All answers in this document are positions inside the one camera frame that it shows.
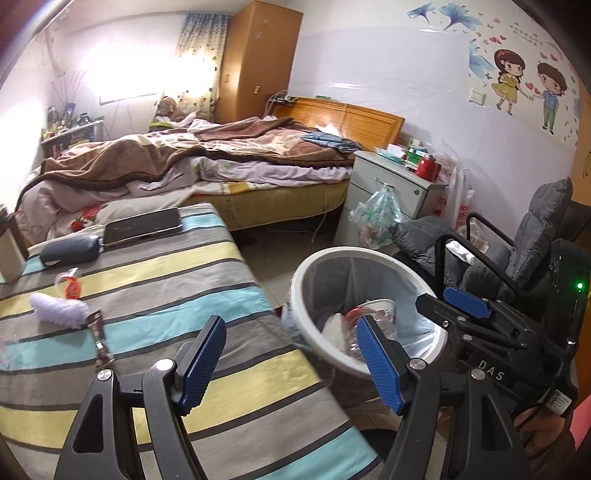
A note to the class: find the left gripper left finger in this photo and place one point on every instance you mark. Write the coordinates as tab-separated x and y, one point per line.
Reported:
196	365

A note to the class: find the hanging plastic bag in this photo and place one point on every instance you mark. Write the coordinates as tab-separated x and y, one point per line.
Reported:
375	218

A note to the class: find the red tin can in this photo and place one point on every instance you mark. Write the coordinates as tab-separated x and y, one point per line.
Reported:
429	168

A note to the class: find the black smartphone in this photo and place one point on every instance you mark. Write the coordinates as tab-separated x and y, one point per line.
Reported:
140	227

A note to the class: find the wooden wardrobe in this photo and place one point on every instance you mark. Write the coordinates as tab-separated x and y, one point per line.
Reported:
257	59

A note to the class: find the dark blue glasses case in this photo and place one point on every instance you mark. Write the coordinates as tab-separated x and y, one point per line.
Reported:
71	251

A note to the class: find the grey cushioned chair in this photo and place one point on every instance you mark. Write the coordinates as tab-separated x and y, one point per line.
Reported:
515	269

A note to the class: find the patterned curtain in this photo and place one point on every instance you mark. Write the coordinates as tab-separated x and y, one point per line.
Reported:
197	68

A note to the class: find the brown coffee sachet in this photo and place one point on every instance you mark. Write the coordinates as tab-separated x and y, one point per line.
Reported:
104	358

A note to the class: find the cluttered white shelf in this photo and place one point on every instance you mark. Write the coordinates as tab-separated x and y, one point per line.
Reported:
67	130

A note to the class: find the red snack wrapper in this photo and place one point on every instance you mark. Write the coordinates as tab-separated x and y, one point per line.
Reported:
68	285

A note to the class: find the brown blanket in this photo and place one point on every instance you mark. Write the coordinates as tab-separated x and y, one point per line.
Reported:
103	166

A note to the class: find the bed with wooden headboard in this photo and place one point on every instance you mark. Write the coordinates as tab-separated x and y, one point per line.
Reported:
246	194

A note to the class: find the striped table cloth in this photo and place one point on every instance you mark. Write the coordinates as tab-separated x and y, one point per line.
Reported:
265	415

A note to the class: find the white round trash bin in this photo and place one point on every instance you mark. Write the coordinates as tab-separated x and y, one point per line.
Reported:
333	283

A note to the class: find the right hand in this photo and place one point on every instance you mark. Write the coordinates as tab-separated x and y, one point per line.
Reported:
547	441

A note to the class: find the teddy bear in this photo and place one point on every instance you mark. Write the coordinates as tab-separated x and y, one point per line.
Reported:
167	108

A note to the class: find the folded blue clothes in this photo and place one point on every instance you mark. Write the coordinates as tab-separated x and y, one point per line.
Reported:
328	140

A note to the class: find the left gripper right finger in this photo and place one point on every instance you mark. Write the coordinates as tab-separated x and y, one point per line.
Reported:
389	366

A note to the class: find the cartoon couple wall sticker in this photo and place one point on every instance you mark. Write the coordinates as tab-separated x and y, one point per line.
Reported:
510	85

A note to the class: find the white bedside cabinet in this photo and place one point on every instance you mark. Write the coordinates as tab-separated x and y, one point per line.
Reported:
417	197

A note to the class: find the white printed paper cup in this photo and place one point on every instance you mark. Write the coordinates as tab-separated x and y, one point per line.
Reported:
340	329

